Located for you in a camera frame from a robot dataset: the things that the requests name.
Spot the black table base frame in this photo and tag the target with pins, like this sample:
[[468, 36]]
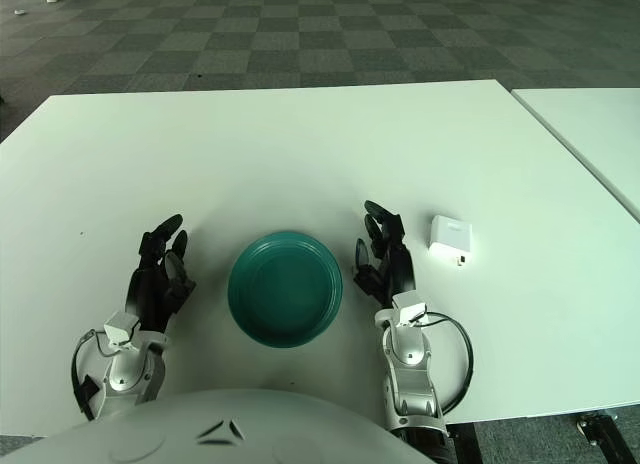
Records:
[[595, 429]]

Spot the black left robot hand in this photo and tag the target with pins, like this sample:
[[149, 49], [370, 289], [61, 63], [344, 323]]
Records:
[[150, 289]]

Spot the white robot torso dome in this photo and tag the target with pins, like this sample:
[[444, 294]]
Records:
[[200, 434]]

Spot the white charger block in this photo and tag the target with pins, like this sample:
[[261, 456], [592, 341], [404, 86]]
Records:
[[450, 239]]

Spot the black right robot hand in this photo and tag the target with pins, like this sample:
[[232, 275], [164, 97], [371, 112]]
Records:
[[397, 269]]

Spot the green round plate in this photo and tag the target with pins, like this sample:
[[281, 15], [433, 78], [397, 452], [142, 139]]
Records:
[[285, 289]]

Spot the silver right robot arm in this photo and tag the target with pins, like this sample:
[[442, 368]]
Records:
[[410, 364]]

